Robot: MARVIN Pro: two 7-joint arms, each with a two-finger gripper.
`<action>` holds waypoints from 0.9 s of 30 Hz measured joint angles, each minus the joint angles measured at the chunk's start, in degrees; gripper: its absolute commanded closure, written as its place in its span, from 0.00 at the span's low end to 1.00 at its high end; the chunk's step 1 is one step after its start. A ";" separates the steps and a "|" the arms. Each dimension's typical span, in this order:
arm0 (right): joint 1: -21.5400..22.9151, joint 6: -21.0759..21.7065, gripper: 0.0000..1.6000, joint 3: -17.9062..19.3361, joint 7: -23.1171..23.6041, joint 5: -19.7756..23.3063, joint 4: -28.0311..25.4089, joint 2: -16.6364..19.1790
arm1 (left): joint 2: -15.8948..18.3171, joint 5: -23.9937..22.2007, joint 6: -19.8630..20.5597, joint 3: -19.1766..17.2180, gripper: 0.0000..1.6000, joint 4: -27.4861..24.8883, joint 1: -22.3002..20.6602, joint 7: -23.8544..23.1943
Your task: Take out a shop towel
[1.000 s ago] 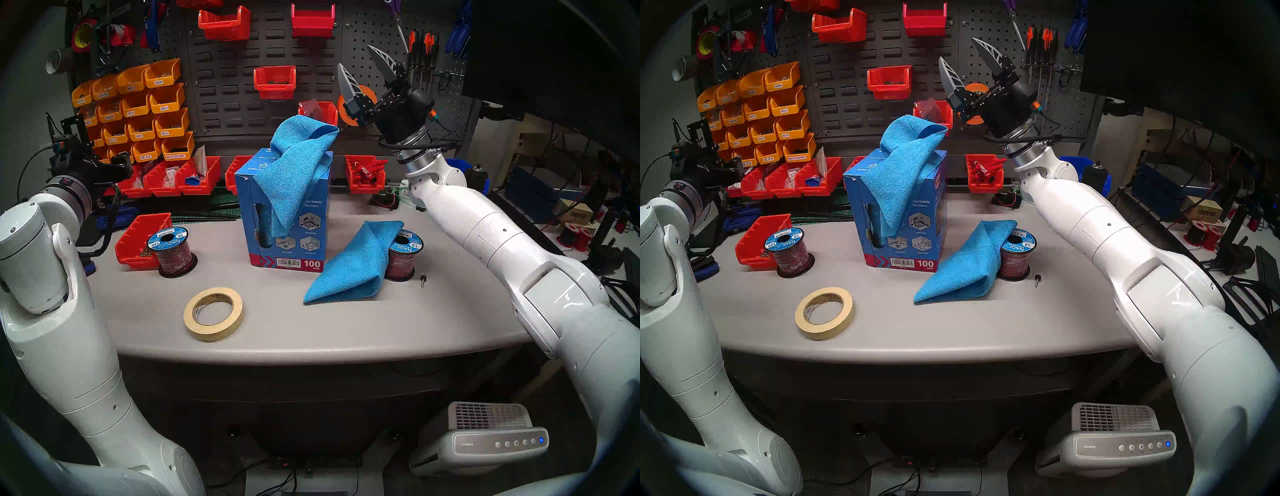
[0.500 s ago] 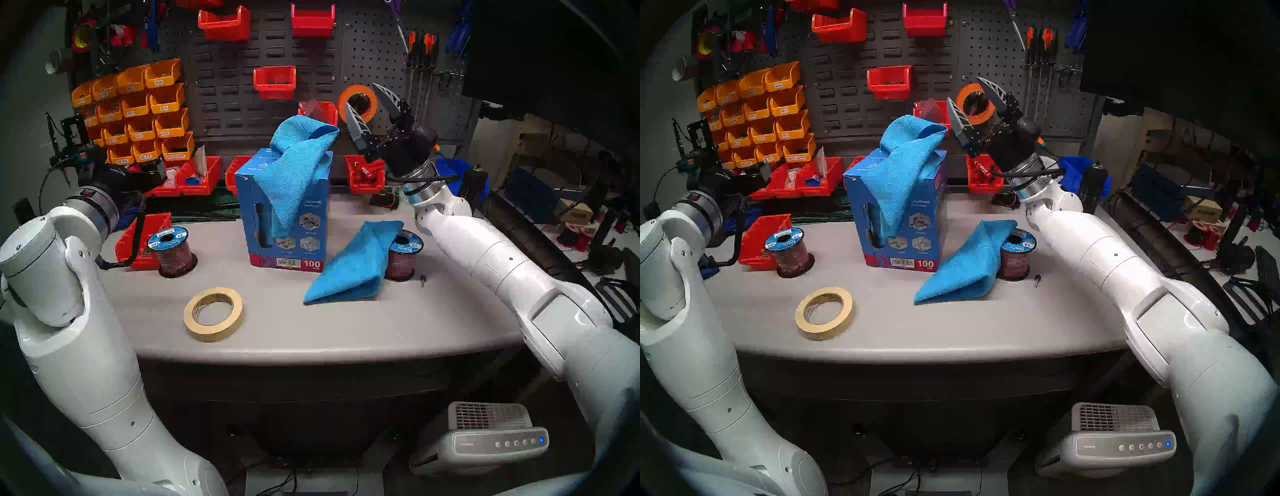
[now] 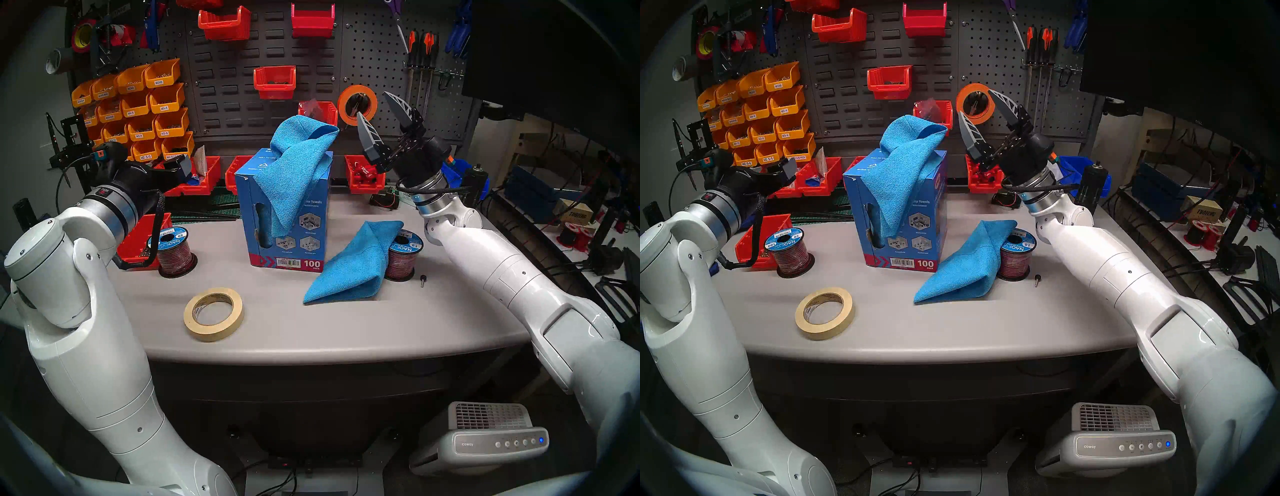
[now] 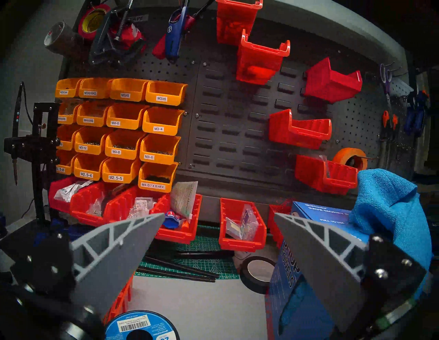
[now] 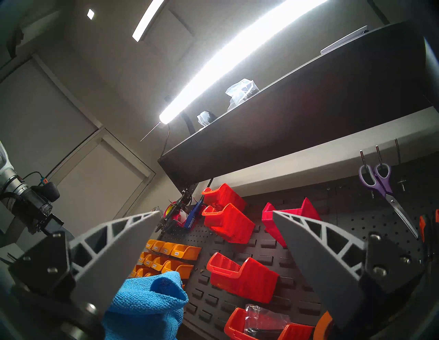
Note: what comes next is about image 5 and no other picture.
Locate yellow bin labelled M3X6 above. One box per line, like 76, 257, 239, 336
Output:
170, 244, 202, 261

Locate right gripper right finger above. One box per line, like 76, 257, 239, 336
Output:
273, 210, 366, 329

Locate purple handled scissors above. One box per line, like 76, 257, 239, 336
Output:
358, 163, 419, 239

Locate dark grey pegboard panel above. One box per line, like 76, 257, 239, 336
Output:
130, 154, 439, 340

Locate black overhead cabinet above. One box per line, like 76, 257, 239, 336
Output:
158, 21, 439, 192

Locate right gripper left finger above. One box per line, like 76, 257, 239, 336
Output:
69, 210, 162, 314

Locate dark red plastic bin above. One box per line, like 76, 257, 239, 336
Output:
262, 197, 322, 248

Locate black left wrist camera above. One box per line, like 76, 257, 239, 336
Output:
31, 178, 60, 203

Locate red bin with plastic bag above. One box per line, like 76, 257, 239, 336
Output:
224, 307, 315, 340

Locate ceiling light bar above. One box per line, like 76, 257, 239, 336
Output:
132, 0, 165, 43
159, 0, 328, 125

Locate blue hand tool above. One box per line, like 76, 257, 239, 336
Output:
184, 199, 204, 230

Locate orange tape roll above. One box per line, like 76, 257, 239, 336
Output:
313, 310, 334, 340

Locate yellow bin labelled M3-4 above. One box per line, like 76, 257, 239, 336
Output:
161, 260, 194, 280

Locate blue microfiber towel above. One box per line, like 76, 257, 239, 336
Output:
101, 271, 189, 340

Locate grey door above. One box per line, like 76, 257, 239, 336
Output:
48, 129, 155, 237

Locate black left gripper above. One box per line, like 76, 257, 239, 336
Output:
0, 190, 65, 235

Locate clear plastic bag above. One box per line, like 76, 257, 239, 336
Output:
244, 304, 291, 336
197, 110, 217, 127
225, 79, 259, 112

